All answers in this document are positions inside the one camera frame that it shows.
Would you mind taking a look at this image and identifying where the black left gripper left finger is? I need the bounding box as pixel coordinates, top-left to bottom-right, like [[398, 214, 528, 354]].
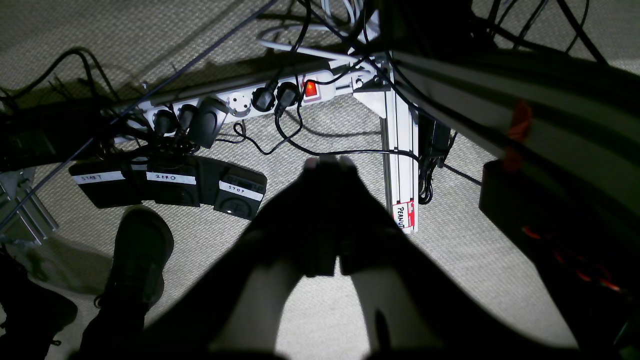
[[150, 159, 337, 351]]

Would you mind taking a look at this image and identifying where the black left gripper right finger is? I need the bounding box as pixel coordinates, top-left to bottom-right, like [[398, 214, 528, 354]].
[[338, 156, 553, 351]]

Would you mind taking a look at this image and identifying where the black stop foot pedal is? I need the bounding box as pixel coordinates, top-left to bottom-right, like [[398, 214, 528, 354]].
[[214, 167, 268, 220]]

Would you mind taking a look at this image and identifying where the black zero foot pedal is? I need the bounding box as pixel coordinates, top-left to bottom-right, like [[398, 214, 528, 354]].
[[131, 158, 201, 207]]

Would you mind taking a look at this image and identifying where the white power strip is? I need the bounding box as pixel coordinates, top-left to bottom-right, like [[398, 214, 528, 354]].
[[128, 70, 338, 131]]

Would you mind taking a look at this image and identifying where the aluminium table leg profile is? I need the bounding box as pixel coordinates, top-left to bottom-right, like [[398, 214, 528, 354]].
[[353, 54, 419, 234]]

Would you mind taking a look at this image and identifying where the black power adapter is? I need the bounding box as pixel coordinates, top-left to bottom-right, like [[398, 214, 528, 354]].
[[418, 115, 451, 205]]

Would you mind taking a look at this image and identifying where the black shoe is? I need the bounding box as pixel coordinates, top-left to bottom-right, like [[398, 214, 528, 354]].
[[94, 206, 175, 313]]

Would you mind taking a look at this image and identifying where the black start foot pedal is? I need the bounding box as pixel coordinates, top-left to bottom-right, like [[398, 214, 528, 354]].
[[68, 161, 142, 209]]

